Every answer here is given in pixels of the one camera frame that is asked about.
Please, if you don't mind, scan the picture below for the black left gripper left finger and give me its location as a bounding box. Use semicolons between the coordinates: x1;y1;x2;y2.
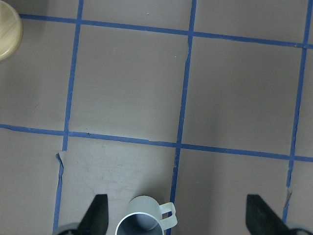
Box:
77;194;108;235

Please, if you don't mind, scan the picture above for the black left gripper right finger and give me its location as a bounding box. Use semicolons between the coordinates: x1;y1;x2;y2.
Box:
246;194;297;235

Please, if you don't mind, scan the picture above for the grey mug with handle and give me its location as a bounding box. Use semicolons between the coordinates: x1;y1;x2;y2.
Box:
115;195;178;235

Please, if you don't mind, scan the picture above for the round wooden stand base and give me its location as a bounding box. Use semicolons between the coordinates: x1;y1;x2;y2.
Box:
0;0;23;61

